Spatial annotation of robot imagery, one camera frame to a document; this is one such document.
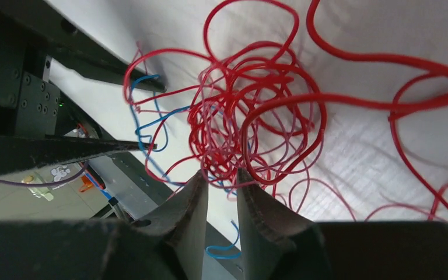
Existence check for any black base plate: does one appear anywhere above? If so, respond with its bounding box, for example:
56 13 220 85
0 0 167 136

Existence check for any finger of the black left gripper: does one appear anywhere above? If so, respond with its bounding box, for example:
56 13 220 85
0 134 158 176

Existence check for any red wire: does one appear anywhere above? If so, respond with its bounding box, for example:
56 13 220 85
122 0 448 227

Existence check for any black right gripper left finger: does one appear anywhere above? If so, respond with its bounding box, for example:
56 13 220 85
0 171 208 279

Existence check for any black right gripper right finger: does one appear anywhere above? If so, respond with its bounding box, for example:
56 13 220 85
237 169 448 279

